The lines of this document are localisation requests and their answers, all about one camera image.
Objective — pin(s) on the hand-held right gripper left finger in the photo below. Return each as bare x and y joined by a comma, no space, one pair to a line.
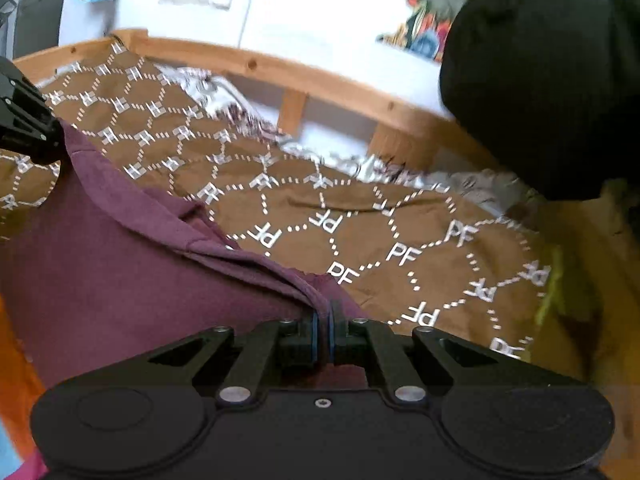
312,334

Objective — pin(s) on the yellow-green cloth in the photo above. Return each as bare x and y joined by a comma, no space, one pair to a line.
550,290

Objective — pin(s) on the wooden bed frame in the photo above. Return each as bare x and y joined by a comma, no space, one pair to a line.
260,67

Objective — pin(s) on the brown patterned blanket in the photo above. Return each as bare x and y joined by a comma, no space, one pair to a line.
360,210

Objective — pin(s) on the colourful landscape poster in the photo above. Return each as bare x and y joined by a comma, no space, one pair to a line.
430,20

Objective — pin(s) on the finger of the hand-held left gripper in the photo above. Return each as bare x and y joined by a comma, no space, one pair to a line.
30,125

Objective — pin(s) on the white wall conduit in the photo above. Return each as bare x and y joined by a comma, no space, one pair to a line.
250,0

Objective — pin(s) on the dark door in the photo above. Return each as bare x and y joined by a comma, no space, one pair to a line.
40,15

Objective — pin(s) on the black puffer jacket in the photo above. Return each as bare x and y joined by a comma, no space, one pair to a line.
540,85

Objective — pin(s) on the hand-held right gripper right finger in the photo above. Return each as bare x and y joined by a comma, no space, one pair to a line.
334,334

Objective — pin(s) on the maroon long-sleeve shirt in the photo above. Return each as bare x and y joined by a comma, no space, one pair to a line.
125,285

